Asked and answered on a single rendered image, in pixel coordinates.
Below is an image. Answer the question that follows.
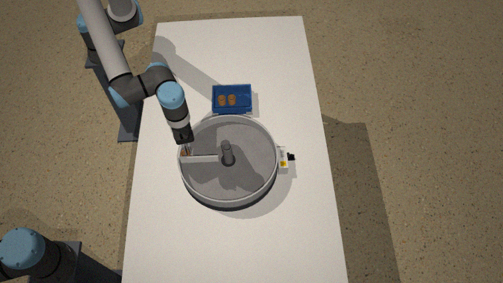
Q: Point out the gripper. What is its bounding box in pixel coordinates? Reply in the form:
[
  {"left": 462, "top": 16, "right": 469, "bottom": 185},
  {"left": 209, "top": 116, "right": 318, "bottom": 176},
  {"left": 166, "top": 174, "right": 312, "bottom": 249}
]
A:
[{"left": 172, "top": 116, "right": 195, "bottom": 145}]

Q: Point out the white control box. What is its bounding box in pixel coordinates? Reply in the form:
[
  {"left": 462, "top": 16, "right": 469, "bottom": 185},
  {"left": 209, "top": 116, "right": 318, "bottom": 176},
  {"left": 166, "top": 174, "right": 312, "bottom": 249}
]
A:
[{"left": 278, "top": 149, "right": 297, "bottom": 175}]

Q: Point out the blue crate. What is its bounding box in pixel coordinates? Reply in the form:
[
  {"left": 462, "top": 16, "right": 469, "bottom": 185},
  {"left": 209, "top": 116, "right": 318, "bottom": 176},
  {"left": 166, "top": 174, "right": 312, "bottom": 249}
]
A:
[{"left": 211, "top": 82, "right": 255, "bottom": 112}]

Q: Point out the grey turntable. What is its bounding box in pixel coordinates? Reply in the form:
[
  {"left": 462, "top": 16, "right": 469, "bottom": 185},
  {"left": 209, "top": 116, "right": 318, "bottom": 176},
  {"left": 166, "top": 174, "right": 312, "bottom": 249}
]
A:
[{"left": 177, "top": 115, "right": 280, "bottom": 212}]

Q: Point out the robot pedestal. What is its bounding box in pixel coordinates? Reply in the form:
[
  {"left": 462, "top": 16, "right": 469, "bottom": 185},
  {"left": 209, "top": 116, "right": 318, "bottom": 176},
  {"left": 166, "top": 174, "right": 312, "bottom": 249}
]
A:
[
  {"left": 85, "top": 47, "right": 144, "bottom": 143},
  {"left": 48, "top": 239, "right": 83, "bottom": 259}
]

